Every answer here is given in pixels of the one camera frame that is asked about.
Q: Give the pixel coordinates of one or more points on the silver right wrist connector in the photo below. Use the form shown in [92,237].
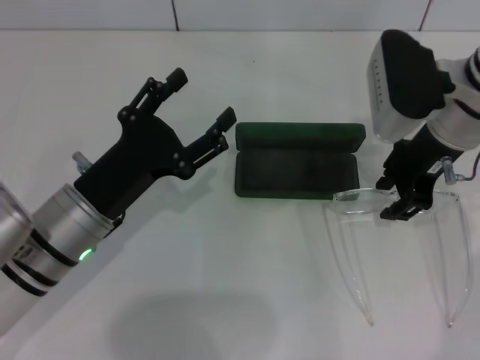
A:
[449,172]

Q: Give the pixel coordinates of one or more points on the green glasses case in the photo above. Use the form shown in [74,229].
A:
[296,168]

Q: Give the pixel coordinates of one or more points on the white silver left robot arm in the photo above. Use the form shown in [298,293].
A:
[63,225]

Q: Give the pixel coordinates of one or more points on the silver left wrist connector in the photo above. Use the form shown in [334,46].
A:
[79,161]

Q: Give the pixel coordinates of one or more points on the clear transparent glasses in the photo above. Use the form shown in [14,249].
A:
[354,204]

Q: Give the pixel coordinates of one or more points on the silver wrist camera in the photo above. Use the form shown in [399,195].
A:
[11,210]
[405,82]

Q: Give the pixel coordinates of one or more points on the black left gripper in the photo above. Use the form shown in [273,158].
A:
[142,157]

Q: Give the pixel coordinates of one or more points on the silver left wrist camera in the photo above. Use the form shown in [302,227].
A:
[11,210]

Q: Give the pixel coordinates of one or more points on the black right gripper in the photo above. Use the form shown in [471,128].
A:
[416,168]

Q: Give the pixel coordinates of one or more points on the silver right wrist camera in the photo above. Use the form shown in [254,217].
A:
[405,82]

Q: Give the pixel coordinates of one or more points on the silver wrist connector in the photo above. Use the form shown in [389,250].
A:
[449,172]
[79,161]

